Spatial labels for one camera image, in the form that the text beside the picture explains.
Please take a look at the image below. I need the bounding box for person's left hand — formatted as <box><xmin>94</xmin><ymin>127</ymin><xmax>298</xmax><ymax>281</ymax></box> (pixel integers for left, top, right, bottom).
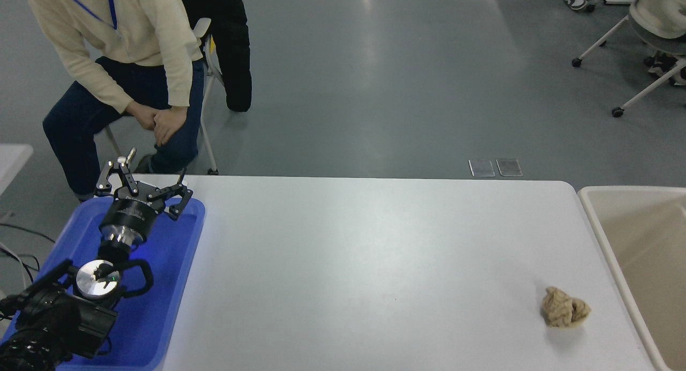
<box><xmin>153</xmin><ymin>105</ymin><xmax>189</xmax><ymax>147</ymax></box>

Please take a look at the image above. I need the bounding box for person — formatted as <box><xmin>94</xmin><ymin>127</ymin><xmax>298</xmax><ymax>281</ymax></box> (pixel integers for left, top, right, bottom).
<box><xmin>24</xmin><ymin>0</ymin><xmax>205</xmax><ymax>203</ymax></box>

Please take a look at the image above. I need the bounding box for thin black cable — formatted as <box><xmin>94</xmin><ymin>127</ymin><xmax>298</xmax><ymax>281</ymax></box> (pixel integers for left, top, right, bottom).
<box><xmin>0</xmin><ymin>221</ymin><xmax>57</xmax><ymax>243</ymax></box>

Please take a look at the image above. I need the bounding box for white rolling office chair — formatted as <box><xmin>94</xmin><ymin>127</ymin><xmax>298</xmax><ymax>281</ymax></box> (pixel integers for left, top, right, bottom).
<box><xmin>571</xmin><ymin>0</ymin><xmax>686</xmax><ymax>118</ymax></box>

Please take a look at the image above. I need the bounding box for person's right hand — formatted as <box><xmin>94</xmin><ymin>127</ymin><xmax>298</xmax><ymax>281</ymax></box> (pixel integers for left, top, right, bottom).
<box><xmin>125</xmin><ymin>100</ymin><xmax>158</xmax><ymax>131</ymax></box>

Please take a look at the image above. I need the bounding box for crumpled tan paper ball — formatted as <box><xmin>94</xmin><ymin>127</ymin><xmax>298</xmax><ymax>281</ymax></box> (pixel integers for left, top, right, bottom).
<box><xmin>541</xmin><ymin>286</ymin><xmax>592</xmax><ymax>329</ymax></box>

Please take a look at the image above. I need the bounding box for large pale dustbin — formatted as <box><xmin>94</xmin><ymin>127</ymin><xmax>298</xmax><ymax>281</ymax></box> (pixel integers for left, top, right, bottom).
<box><xmin>578</xmin><ymin>186</ymin><xmax>686</xmax><ymax>371</ymax></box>

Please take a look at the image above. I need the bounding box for blue plastic tray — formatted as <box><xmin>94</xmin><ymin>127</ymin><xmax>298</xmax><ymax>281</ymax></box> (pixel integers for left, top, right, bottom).
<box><xmin>0</xmin><ymin>194</ymin><xmax>206</xmax><ymax>371</ymax></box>

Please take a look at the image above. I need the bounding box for black jacket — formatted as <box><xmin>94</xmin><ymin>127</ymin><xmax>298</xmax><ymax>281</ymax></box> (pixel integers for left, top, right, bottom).
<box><xmin>173</xmin><ymin>0</ymin><xmax>252</xmax><ymax>113</ymax></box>

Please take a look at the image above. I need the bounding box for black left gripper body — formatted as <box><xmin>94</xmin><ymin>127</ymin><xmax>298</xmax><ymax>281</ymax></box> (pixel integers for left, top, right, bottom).
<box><xmin>100</xmin><ymin>191</ymin><xmax>162</xmax><ymax>238</ymax></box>

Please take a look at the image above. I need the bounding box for looped black cable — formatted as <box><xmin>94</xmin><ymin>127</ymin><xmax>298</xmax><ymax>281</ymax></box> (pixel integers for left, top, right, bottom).
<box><xmin>0</xmin><ymin>247</ymin><xmax>41</xmax><ymax>273</ymax></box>

